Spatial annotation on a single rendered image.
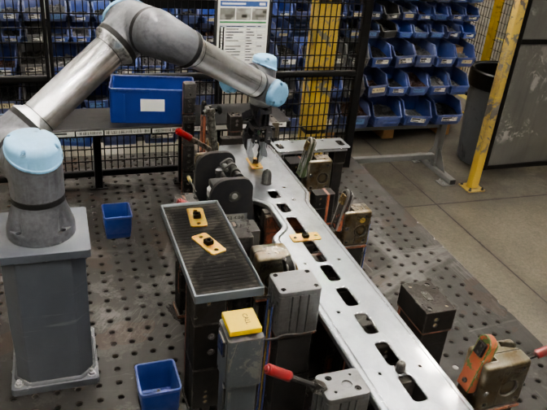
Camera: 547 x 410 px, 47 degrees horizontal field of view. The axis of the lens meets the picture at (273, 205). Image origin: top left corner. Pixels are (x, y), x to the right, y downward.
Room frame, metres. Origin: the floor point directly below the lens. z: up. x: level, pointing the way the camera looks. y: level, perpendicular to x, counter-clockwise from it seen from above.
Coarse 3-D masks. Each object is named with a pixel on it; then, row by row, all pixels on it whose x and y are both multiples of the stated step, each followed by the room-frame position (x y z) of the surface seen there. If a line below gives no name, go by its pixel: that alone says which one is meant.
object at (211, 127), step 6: (204, 108) 1.86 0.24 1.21; (210, 108) 1.84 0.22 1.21; (204, 114) 1.84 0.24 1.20; (210, 114) 1.83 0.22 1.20; (210, 120) 1.83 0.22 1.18; (210, 126) 1.83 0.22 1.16; (210, 132) 1.83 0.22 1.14; (216, 132) 1.84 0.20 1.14; (210, 138) 1.83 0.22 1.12; (216, 138) 1.84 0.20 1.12; (210, 144) 1.85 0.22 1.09; (216, 144) 1.84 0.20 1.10
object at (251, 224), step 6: (234, 222) 1.39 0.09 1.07; (240, 222) 1.39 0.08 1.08; (246, 222) 1.39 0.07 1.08; (252, 222) 1.40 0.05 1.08; (234, 228) 1.36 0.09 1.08; (252, 228) 1.37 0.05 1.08; (258, 228) 1.37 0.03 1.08; (252, 234) 1.35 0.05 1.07; (258, 234) 1.36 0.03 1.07; (258, 240) 1.36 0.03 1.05
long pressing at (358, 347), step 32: (256, 192) 1.72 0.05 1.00; (288, 192) 1.74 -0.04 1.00; (288, 224) 1.54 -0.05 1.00; (320, 224) 1.56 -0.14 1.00; (352, 288) 1.25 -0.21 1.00; (320, 320) 1.13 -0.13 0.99; (352, 320) 1.13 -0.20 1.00; (384, 320) 1.14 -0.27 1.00; (352, 352) 1.02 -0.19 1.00; (416, 352) 1.04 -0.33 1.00; (384, 384) 0.94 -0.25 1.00; (448, 384) 0.95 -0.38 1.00
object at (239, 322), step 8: (224, 312) 0.91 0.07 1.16; (232, 312) 0.91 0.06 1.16; (240, 312) 0.91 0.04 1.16; (248, 312) 0.92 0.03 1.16; (224, 320) 0.89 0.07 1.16; (232, 320) 0.89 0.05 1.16; (240, 320) 0.89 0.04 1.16; (248, 320) 0.90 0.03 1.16; (256, 320) 0.90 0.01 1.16; (232, 328) 0.87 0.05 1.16; (240, 328) 0.87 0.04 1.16; (248, 328) 0.87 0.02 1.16; (256, 328) 0.88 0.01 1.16; (232, 336) 0.86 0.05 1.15
